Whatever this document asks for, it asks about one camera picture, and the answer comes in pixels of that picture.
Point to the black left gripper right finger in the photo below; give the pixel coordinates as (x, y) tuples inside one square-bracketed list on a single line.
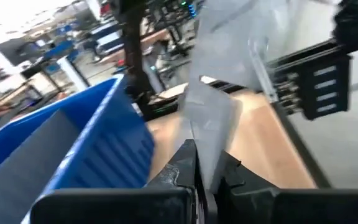
[(228, 177)]

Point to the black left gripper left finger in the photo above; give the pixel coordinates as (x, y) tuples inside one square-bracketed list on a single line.
[(182, 168)]

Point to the short grey slotted divider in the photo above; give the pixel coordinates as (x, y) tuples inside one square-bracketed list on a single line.
[(210, 124)]

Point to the large blue plastic bin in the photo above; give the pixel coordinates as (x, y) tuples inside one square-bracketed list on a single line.
[(117, 149)]

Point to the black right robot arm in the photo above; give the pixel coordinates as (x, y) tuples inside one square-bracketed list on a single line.
[(350, 25)]

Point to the light wooden side table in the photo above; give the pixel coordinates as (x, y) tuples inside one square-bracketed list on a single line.
[(172, 91)]

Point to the silver frame bracket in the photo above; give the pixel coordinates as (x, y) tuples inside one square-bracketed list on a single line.
[(264, 81)]

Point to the black vertical post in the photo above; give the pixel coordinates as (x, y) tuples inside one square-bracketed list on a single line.
[(132, 46)]

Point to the dark wall screen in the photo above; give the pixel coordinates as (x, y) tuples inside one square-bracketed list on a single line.
[(17, 53)]

